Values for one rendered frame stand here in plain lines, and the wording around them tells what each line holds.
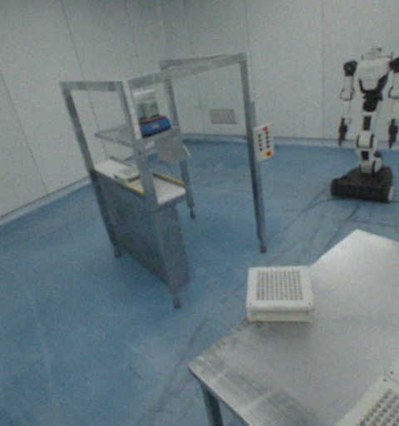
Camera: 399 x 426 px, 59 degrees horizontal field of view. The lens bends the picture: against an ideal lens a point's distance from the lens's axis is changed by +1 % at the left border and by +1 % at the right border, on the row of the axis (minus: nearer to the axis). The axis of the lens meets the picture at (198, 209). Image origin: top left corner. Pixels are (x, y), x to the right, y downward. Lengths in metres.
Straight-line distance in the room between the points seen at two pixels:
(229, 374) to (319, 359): 0.30
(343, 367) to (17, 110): 5.03
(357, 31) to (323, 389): 4.86
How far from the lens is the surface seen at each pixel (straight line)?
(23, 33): 5.73
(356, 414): 1.12
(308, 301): 1.39
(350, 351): 1.35
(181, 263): 2.95
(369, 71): 3.96
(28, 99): 5.62
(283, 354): 1.32
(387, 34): 5.47
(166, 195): 2.53
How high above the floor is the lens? 1.86
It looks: 26 degrees down
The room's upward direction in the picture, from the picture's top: 10 degrees counter-clockwise
